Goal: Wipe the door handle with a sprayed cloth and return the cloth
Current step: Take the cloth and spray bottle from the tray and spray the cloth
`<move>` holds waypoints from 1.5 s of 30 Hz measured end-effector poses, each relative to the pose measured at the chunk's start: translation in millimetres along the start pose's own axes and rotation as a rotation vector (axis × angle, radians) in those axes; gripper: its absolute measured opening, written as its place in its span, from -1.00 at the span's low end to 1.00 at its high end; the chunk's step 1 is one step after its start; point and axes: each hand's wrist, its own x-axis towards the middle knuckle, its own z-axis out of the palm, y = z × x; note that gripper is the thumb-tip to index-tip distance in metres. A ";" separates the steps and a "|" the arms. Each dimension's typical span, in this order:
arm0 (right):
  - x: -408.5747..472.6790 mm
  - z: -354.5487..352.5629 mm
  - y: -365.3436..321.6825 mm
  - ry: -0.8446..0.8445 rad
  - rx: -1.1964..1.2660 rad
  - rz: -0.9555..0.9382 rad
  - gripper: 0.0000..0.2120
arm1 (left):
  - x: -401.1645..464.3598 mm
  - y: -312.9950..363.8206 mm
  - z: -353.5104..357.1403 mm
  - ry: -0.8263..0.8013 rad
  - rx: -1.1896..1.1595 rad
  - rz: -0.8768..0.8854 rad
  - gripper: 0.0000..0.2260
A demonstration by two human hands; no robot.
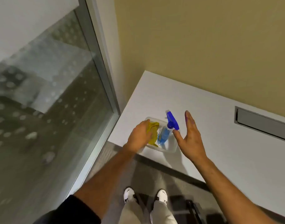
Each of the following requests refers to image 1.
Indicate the person's right hand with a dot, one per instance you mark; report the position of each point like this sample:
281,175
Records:
191,142

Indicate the person's left hand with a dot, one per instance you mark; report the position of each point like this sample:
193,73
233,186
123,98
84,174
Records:
137,137

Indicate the person's right thumb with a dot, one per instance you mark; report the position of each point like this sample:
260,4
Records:
178,137

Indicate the person's left fingers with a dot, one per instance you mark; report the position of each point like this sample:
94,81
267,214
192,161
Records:
151,131

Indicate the yellow cleaning cloth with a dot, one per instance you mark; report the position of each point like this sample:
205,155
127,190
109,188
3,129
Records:
154,137

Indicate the person's right forearm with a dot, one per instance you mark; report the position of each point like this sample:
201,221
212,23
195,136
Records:
226,193

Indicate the person's left forearm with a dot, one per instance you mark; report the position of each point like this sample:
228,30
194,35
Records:
105,181

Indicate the clear plastic tray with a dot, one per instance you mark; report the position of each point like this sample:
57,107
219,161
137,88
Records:
169,146

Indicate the blue spray bottle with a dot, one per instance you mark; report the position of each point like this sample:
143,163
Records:
164,134

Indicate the person's right white shoe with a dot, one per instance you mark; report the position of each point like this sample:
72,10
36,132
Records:
162,195

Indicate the person's white shoe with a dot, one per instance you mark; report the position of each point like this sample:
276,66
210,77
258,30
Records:
162,195
128,194

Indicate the person's left white shoe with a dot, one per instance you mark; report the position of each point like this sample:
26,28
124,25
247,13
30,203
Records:
128,194

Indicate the black chair base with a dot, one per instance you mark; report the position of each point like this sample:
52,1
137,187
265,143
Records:
195,211

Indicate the beige trousers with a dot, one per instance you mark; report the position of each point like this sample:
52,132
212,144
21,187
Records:
133,214

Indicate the glass window pane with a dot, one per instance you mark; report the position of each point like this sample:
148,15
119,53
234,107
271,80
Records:
44,114

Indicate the black sleeve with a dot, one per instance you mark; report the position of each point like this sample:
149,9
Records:
72,212

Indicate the grey window frame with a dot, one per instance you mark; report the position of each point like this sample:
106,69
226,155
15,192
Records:
102,74

